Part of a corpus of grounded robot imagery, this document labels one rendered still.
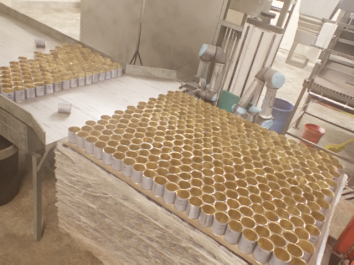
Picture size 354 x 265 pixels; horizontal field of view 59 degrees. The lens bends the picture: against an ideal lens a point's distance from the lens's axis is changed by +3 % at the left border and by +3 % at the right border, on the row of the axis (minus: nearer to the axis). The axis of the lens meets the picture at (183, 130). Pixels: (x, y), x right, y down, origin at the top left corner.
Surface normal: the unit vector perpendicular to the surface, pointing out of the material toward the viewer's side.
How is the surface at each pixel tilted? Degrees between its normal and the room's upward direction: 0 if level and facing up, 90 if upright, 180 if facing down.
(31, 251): 0
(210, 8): 90
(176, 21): 90
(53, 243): 0
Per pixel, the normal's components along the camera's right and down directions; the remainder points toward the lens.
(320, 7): -0.57, 0.45
